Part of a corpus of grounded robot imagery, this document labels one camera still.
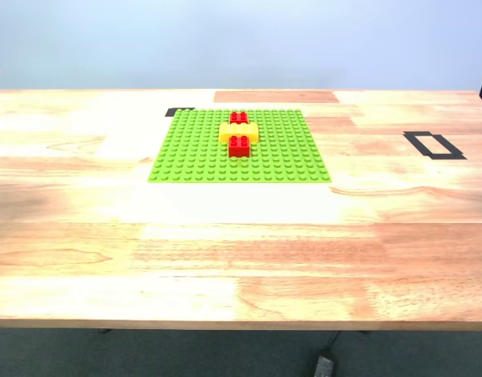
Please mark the yellow rectangular brick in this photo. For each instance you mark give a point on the yellow rectangular brick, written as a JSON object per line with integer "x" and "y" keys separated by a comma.
{"x": 225, "y": 132}

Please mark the red square brick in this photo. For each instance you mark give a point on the red square brick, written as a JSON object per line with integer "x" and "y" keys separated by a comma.
{"x": 238, "y": 118}
{"x": 238, "y": 149}

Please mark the green studded baseplate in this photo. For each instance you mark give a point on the green studded baseplate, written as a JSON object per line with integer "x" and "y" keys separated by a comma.
{"x": 194, "y": 157}

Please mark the black tape strip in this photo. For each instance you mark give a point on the black tape strip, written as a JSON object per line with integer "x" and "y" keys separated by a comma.
{"x": 170, "y": 112}

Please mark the grey power adapter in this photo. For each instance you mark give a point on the grey power adapter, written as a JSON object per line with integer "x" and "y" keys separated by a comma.
{"x": 324, "y": 367}

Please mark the black tape rectangle outline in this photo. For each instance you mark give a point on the black tape rectangle outline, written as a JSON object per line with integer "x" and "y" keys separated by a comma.
{"x": 447, "y": 156}

